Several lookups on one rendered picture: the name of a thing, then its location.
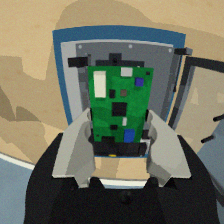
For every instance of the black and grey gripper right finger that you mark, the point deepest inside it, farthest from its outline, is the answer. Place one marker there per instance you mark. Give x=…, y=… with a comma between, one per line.
x=174, y=163

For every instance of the green circuit board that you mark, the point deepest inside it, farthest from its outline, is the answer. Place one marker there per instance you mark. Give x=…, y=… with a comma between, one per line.
x=119, y=97

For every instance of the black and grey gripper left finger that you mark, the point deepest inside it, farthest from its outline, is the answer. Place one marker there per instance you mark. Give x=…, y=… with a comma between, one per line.
x=66, y=164

